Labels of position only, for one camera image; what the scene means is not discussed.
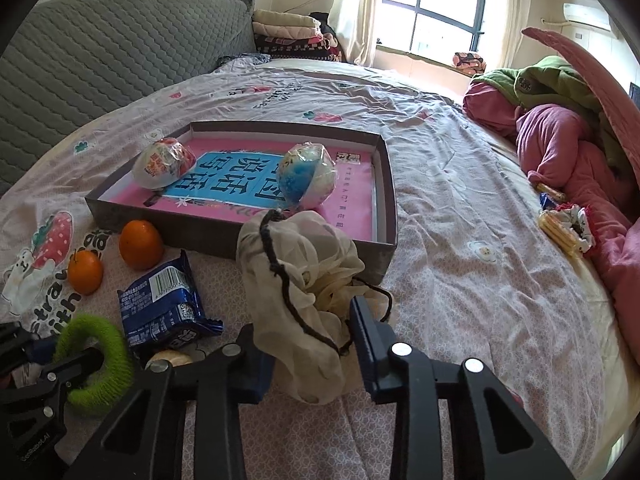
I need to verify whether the blue snack packet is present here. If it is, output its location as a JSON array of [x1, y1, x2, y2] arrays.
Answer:
[[117, 250, 224, 356]]

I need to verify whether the cream drawstring bag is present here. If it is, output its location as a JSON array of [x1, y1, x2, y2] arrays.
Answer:
[[236, 209, 393, 405]]

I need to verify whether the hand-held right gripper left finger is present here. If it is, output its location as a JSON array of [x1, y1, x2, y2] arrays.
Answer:
[[62, 325, 276, 480]]

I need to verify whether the yellow wafer packet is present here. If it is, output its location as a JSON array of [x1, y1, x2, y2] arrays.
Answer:
[[539, 210, 585, 257]]

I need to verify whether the green garment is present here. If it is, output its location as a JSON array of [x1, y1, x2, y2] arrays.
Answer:
[[472, 55, 636, 176]]

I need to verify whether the pink folded blanket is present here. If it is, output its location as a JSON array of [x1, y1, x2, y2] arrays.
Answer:
[[254, 30, 331, 47]]

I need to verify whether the grey shallow cardboard box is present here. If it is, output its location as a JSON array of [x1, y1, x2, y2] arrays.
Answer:
[[85, 121, 398, 286]]

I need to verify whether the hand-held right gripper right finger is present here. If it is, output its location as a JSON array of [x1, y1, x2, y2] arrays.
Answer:
[[348, 296, 576, 480]]

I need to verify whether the grey quilted headboard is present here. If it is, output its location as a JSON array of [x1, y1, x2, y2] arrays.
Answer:
[[0, 0, 258, 196]]

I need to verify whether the walnut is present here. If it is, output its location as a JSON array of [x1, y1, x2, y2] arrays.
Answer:
[[145, 349, 193, 368]]

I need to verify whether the dark patterned cloth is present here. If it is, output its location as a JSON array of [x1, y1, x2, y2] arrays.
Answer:
[[215, 52, 272, 69]]

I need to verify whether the dark patterned folded blanket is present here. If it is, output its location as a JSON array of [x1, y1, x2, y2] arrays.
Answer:
[[255, 40, 346, 63]]

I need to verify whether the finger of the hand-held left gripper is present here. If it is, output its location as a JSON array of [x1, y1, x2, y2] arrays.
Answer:
[[0, 324, 57, 376], [30, 347, 106, 402]]

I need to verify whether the cream curtain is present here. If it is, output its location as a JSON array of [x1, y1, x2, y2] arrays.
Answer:
[[327, 0, 386, 66], [492, 0, 535, 72]]

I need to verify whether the floral folded blanket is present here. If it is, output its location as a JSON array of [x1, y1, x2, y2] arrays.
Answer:
[[452, 51, 487, 75]]

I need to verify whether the blue toy egg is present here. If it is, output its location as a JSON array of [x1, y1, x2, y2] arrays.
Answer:
[[276, 141, 336, 211]]

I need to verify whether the pink quilted mat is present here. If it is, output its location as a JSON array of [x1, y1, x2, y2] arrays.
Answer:
[[521, 26, 640, 196]]

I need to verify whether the black framed window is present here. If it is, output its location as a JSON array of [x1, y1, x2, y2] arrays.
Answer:
[[375, 0, 507, 61]]

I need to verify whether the green fuzzy hair scrunchie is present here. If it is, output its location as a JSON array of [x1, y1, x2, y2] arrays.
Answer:
[[54, 312, 136, 416]]

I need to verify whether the orange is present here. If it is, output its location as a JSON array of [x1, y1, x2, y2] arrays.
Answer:
[[119, 220, 165, 270], [67, 250, 104, 296]]

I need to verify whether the red wrapped toy egg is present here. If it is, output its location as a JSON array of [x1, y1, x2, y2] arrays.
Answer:
[[131, 136, 197, 191]]

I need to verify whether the pink fleece blanket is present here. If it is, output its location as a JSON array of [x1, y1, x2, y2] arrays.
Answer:
[[462, 82, 640, 321]]

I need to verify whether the white air conditioner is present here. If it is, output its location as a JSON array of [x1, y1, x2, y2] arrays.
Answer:
[[562, 2, 613, 31]]

